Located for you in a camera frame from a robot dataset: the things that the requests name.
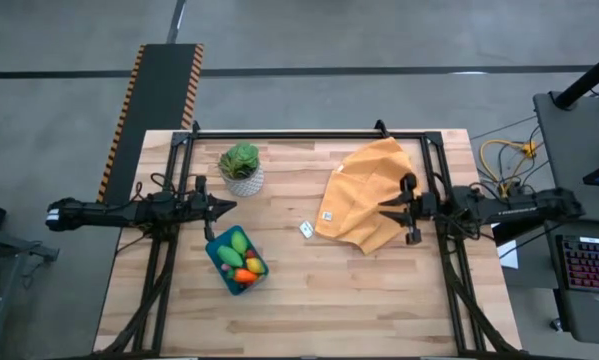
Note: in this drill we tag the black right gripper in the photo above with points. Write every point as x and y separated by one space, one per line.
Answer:
424 207

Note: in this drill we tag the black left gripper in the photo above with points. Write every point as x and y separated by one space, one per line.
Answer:
205 207

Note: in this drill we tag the green ribbed toy vegetable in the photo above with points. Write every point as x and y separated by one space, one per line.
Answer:
229 256

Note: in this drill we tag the small dark red toy fruit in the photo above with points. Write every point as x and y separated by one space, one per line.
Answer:
251 254

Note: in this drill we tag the yellow toy lemon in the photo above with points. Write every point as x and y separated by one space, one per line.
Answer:
255 265

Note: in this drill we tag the orange toy carrot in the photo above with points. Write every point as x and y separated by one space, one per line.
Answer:
244 276

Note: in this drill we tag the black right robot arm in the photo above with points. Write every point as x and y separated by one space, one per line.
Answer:
519 211

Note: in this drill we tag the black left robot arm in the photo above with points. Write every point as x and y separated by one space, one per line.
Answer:
104 214

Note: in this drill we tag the teal plastic tupperware container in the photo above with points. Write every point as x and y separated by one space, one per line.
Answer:
235 290

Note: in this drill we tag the orange waffle cloth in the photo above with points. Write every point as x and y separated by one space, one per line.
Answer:
364 190

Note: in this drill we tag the succulent in white patterned pot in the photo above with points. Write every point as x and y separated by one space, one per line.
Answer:
239 162

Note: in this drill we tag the small white paper card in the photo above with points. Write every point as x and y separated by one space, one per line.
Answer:
306 229

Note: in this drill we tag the white paper sheet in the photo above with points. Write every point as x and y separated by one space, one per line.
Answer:
510 257

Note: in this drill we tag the black hazard-striped ramp mat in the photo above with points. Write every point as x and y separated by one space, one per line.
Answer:
159 100

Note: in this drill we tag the black cart top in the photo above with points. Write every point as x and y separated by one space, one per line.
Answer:
574 150

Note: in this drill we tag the small black caster wheel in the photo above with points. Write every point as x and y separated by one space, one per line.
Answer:
556 324

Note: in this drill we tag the backlit black keyboard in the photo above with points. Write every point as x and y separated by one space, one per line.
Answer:
591 262

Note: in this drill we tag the grey side cart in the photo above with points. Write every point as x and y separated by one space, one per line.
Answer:
19 247

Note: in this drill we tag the dark grey keyboard desk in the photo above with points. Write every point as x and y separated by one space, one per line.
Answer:
589 320

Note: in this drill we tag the black round pole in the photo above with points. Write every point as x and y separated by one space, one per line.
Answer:
584 80

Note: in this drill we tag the black metal rig frame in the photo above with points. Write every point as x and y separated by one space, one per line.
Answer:
304 135

